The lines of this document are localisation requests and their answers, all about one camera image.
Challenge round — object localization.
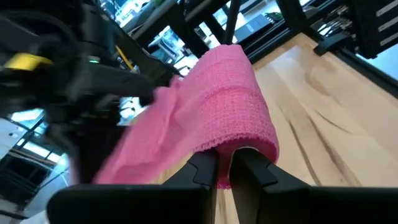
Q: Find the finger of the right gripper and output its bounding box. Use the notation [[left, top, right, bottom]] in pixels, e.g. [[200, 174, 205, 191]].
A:
[[88, 63, 156, 106], [45, 117, 127, 185]]

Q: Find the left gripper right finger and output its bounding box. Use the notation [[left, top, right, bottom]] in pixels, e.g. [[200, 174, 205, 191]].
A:
[[229, 148, 398, 224]]

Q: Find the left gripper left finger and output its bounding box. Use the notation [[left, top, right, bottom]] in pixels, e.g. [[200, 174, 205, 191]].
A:
[[46, 151, 218, 224]]

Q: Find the pink elastic bandage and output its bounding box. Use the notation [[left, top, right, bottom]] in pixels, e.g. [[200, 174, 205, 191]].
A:
[[93, 44, 280, 190]]

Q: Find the black ribbed equipment box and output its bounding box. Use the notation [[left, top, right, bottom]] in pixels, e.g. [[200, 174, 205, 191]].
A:
[[351, 0, 398, 60]]

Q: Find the yellow hanging cable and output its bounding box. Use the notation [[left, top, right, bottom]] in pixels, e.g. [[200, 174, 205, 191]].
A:
[[114, 44, 135, 72]]

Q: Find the black cable with yellow tag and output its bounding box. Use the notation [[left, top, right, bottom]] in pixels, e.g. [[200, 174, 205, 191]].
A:
[[2, 52, 53, 72]]

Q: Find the black Netgear network switch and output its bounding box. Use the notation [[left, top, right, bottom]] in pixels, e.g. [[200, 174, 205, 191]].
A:
[[233, 14, 277, 43]]

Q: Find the black aluminium table frame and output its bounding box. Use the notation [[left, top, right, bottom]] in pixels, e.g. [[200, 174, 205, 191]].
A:
[[130, 0, 398, 100]]

